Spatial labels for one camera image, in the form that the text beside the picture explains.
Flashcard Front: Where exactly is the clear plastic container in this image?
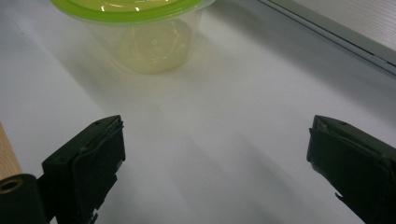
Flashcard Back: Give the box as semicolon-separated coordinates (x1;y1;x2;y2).
83;8;205;76

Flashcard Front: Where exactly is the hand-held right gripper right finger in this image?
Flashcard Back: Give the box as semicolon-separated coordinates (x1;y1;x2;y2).
305;114;396;224

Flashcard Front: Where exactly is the green round lid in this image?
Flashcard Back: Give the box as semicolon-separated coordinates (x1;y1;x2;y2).
49;0;217;27

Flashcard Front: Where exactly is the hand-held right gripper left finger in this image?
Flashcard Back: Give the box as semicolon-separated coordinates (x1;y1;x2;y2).
41;114;127;224

